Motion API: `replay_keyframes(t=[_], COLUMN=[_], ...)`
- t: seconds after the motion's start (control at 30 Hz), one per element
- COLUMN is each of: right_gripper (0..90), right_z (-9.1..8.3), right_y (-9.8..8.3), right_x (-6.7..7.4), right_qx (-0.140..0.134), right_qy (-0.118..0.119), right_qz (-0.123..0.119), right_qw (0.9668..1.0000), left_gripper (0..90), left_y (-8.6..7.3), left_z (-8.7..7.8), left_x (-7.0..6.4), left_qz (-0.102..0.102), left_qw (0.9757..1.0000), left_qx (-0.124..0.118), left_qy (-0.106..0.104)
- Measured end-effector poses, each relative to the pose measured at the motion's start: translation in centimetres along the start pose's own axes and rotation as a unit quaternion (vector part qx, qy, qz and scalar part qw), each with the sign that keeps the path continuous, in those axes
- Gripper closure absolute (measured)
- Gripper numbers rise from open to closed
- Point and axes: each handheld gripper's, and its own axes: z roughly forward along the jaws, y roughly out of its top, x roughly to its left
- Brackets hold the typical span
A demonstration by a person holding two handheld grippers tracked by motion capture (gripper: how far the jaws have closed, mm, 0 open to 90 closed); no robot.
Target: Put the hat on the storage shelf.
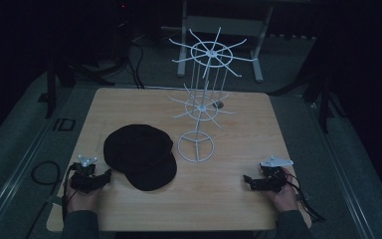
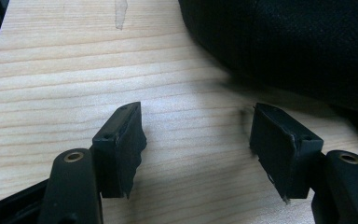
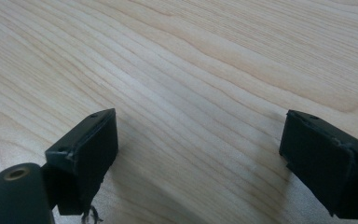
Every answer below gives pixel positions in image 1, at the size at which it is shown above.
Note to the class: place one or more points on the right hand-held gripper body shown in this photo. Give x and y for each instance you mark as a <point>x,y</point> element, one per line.
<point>273,176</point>

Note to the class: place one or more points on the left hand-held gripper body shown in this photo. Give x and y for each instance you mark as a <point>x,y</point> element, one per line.
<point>83,179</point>

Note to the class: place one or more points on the person's left hand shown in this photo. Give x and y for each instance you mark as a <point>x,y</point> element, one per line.
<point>83,199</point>

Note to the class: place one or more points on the person's right hand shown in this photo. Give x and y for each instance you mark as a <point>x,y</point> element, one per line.
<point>283,197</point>

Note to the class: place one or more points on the black cap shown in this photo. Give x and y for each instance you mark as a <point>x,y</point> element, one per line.
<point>141,156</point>

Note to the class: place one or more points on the small dark round knob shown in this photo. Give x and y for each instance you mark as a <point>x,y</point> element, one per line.
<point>218,105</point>

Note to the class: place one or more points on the black metal stand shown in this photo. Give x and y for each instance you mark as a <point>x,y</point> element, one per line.
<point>325,106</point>
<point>51,89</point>

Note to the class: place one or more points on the black rectangular floor bracket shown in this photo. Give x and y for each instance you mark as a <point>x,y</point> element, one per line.
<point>63,124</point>

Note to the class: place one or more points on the white metal table frame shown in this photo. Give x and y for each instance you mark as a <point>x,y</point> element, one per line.
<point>257,56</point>

